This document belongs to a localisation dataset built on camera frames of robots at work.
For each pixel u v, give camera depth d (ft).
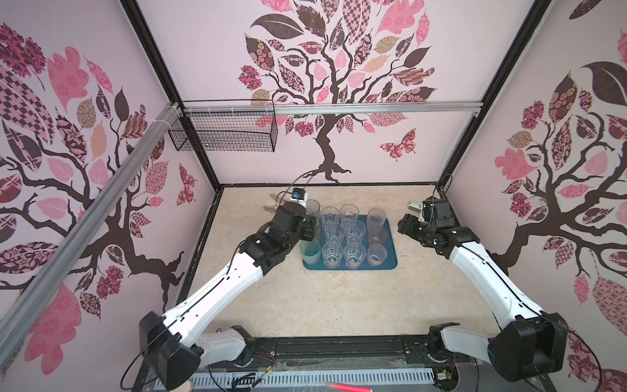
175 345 1.22
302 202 2.10
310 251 3.11
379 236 3.18
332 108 3.11
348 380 2.29
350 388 2.23
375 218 3.34
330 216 3.39
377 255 3.03
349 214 3.41
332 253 3.10
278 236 1.74
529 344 1.27
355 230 3.28
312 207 3.20
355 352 2.45
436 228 1.97
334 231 3.24
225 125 3.11
